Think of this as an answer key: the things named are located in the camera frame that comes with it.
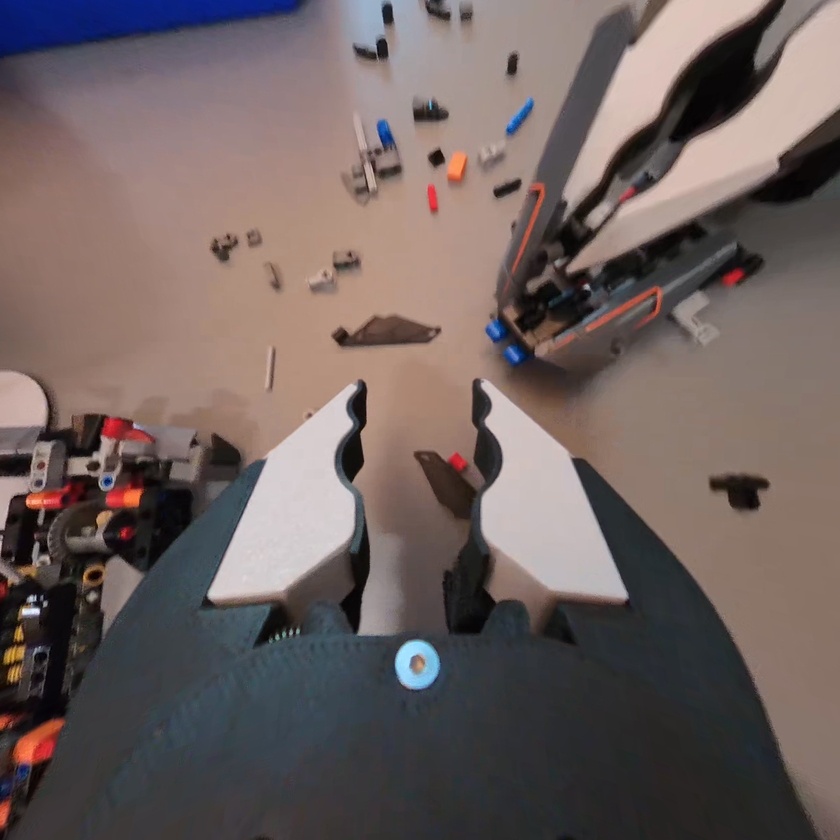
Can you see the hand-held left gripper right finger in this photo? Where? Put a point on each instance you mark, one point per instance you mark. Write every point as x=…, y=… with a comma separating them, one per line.
x=551, y=531

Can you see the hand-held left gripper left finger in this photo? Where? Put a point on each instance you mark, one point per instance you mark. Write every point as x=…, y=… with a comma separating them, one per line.
x=289, y=525

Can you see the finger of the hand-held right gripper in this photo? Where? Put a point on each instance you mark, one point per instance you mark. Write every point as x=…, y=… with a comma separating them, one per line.
x=630, y=98
x=754, y=131

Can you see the dark grey lego wing panel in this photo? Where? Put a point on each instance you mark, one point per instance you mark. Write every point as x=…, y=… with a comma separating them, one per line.
x=572, y=131

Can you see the black lego panel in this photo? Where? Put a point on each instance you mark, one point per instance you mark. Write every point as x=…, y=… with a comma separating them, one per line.
x=449, y=489

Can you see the black grey lego assembly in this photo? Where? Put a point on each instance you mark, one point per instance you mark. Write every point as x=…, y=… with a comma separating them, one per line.
x=695, y=272

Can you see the black lego fin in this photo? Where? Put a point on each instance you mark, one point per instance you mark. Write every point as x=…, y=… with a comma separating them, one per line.
x=387, y=331

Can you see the blue lego axle pin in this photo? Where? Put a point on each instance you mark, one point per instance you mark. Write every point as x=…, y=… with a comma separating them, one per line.
x=520, y=117

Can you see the small red lego piece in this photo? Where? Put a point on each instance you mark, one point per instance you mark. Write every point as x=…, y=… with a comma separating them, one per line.
x=457, y=462

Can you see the grey black lego connector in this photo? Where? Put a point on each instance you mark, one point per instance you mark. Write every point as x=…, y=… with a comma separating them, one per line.
x=491, y=153

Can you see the orange lego piece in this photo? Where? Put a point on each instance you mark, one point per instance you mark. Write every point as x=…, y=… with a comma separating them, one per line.
x=457, y=166

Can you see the large lego car chassis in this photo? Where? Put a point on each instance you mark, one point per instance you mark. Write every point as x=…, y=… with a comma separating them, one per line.
x=98, y=518

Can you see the black t-shaped lego piece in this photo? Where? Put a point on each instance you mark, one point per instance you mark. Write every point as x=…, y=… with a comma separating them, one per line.
x=740, y=489

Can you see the small black lego connector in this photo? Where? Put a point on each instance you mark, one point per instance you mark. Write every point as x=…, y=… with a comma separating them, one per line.
x=438, y=8

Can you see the light grey lego connector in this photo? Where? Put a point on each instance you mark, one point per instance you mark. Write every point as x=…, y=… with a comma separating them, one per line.
x=321, y=279

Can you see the small dark grey lego piece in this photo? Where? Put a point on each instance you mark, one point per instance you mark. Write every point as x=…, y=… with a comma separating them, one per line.
x=273, y=275

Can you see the black lego pin pair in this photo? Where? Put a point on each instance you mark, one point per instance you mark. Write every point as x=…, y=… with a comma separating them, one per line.
x=374, y=49

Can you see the small black lego piece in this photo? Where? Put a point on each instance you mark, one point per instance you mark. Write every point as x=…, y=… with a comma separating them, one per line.
x=346, y=260

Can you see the grey axle assembly blue piece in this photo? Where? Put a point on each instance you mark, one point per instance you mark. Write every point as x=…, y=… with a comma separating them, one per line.
x=371, y=164

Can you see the blue plastic bin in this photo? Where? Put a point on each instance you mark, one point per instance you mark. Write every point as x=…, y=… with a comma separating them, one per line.
x=98, y=19

